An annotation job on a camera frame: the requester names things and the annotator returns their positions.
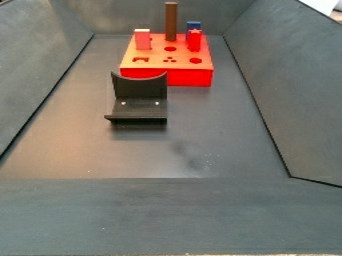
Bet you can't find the red star peg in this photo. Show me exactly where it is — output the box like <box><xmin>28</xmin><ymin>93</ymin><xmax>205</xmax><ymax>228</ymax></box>
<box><xmin>188</xmin><ymin>29</ymin><xmax>201</xmax><ymax>52</ymax></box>

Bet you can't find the red rectangular peg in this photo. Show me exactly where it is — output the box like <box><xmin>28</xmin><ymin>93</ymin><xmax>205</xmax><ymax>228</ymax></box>
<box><xmin>133</xmin><ymin>29</ymin><xmax>151</xmax><ymax>50</ymax></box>

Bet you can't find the brown cylinder peg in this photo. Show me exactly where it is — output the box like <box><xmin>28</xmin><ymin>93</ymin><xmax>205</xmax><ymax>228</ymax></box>
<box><xmin>164</xmin><ymin>2</ymin><xmax>177</xmax><ymax>41</ymax></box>

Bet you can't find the blue rounded peg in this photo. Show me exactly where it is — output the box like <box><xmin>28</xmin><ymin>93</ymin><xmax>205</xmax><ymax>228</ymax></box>
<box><xmin>185</xmin><ymin>21</ymin><xmax>201</xmax><ymax>40</ymax></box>

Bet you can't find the red peg board base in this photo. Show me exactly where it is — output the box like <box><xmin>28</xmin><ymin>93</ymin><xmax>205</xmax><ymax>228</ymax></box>
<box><xmin>118</xmin><ymin>34</ymin><xmax>213</xmax><ymax>87</ymax></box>

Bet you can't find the black curved holder stand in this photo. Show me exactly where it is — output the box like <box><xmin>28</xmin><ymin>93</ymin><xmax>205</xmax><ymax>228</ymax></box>
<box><xmin>104</xmin><ymin>73</ymin><xmax>167</xmax><ymax>122</ymax></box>

